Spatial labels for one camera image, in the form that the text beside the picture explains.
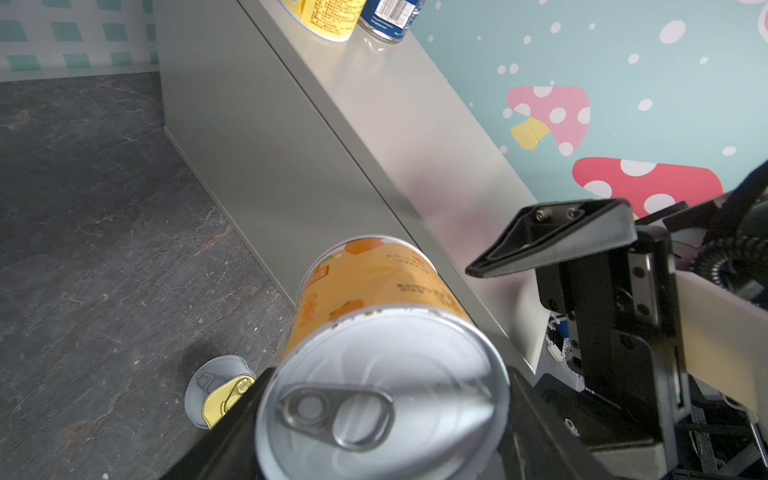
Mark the white lid can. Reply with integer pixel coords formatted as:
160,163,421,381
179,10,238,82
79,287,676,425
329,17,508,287
255,236,510,479
184,355,256,430
280,0,366,43

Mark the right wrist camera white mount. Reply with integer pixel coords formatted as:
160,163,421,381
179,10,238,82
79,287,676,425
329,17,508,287
676,272,767,422

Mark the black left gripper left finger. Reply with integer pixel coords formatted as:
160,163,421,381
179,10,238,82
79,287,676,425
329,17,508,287
161,368,273,480

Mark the gold rectangular spam tin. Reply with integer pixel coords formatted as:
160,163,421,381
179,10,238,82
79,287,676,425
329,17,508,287
202,375,256,429

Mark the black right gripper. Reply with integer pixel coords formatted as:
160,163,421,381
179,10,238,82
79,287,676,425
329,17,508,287
465,198,690,447

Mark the blue label tin can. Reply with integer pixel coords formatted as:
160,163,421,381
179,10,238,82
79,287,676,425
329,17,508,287
358,0,425,43

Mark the grey metal cabinet counter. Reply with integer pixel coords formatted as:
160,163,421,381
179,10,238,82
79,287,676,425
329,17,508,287
154,1,548,378

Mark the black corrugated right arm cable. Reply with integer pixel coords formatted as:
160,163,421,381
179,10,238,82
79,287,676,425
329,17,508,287
689,158,768,301

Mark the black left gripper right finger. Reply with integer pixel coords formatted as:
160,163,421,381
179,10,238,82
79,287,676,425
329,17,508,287
500,367,612,480

